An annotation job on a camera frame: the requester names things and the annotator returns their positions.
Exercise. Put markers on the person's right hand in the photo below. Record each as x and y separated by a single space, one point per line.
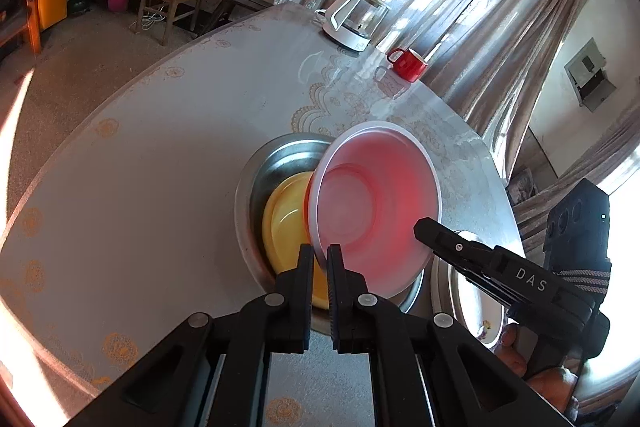
512 349

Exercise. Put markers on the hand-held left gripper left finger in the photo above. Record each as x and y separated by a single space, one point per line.
300 287

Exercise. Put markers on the stainless steel bowl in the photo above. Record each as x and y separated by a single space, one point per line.
255 167

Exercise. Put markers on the white glass electric kettle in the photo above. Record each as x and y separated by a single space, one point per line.
352 27

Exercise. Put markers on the red plastic bowl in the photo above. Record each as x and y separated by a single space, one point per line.
375 207

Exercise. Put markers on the red enamel mug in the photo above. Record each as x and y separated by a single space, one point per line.
410 64

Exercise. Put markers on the yellow plastic bowl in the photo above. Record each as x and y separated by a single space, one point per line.
285 222

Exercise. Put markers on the white rose plate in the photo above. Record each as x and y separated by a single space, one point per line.
475 307

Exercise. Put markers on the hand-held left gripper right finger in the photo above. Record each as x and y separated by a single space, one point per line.
337 287

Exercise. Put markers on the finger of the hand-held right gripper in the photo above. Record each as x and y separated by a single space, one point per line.
475 259

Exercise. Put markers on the wall electrical box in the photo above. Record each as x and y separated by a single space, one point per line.
590 77

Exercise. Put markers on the narrow beige side curtain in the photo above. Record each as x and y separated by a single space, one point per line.
575 162

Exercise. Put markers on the orange wooden chair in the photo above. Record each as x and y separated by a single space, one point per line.
25 22

